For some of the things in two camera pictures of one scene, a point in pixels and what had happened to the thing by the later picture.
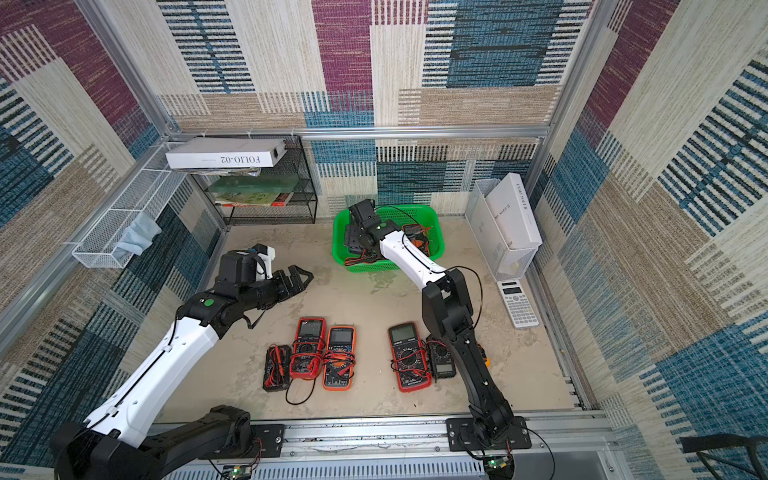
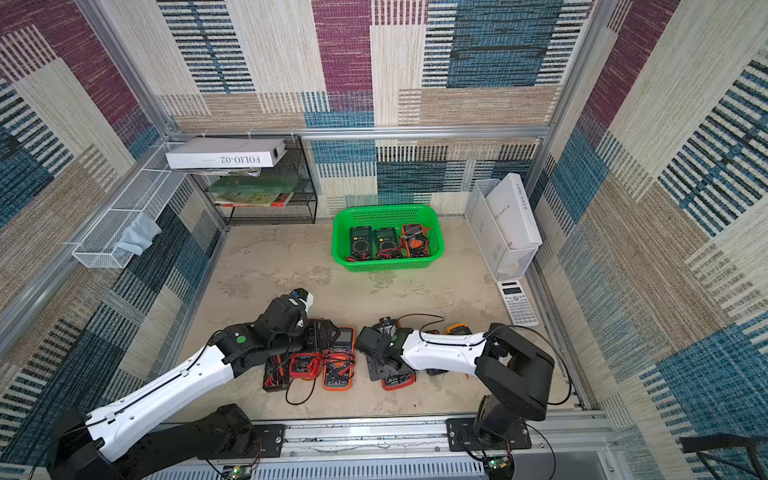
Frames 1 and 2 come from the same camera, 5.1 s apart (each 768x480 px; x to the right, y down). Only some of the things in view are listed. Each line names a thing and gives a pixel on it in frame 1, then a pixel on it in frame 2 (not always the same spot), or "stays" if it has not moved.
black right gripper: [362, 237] to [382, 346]
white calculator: [517, 303] stays
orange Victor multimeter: [339, 358] stays
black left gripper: [284, 290] to [315, 343]
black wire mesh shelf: [282, 194] stays
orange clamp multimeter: [416, 233] stays
